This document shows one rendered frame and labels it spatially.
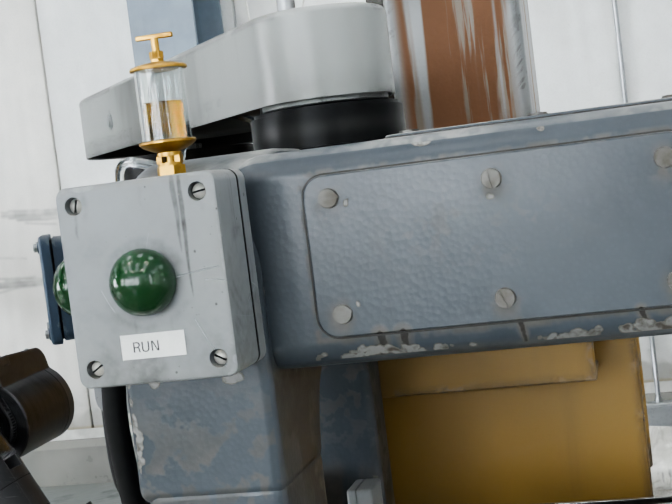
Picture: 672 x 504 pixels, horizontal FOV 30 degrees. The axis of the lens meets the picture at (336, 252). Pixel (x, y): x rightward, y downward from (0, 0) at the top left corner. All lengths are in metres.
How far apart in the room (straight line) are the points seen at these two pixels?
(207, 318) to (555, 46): 5.25
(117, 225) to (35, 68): 5.86
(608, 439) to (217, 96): 0.35
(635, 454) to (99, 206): 0.45
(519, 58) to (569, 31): 4.70
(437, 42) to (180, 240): 0.56
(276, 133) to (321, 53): 0.05
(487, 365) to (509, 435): 0.08
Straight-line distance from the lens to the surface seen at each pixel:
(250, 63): 0.73
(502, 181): 0.57
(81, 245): 0.57
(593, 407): 0.87
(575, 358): 0.82
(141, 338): 0.56
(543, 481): 0.88
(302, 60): 0.70
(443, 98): 1.07
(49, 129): 6.37
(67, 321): 1.07
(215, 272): 0.54
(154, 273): 0.54
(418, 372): 0.83
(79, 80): 6.31
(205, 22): 6.03
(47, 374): 0.93
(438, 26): 1.07
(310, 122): 0.69
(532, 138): 0.57
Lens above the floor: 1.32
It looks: 3 degrees down
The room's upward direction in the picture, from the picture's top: 7 degrees counter-clockwise
